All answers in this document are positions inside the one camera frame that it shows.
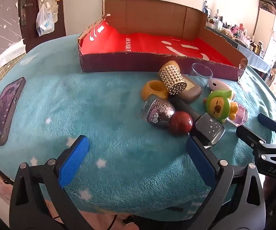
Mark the taupe perfume bottle amber cap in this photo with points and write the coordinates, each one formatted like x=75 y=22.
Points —
x=192 y=91

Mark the clear glass cup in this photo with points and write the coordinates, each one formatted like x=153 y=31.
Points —
x=200 y=76

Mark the gold studded cylinder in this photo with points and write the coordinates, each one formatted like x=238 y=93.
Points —
x=171 y=76

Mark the glitter bottle red ball cap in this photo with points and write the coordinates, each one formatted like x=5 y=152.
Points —
x=159 y=111

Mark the white cloth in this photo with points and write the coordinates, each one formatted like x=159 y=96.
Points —
x=6 y=57

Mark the black starry nail polish bottle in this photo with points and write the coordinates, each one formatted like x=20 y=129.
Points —
x=209 y=127

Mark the red-lined cardboard box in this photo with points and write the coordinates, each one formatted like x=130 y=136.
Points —
x=152 y=45

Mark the clutter of small table items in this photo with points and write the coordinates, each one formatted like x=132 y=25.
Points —
x=233 y=31

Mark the pink nail polish bottle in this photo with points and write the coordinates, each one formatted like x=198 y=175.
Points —
x=239 y=113

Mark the table with dark blue cloth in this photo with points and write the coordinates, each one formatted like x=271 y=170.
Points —
x=253 y=57

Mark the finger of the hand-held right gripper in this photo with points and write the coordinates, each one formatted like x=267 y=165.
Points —
x=250 y=136
x=267 y=122

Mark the white cabinet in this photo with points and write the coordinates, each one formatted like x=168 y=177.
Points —
x=265 y=28

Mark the dark patterned suitcase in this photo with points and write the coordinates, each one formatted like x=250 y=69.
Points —
x=269 y=4

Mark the green hooded capybara toy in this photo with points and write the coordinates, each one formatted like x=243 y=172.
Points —
x=218 y=105

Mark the beige hanging pocket organizer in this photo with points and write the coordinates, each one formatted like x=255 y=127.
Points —
x=45 y=2

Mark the clear plastic wrap piece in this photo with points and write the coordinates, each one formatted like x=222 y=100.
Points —
x=243 y=64

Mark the dark brown door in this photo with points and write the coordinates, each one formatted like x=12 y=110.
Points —
x=30 y=28

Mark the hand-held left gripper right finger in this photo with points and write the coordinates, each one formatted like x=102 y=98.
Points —
x=200 y=163

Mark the smartphone in dark case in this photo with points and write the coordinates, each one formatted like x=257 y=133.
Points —
x=3 y=110

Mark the clear hanging plastic bag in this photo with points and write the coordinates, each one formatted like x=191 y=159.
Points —
x=44 y=21

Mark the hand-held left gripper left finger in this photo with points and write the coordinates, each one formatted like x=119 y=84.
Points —
x=74 y=160

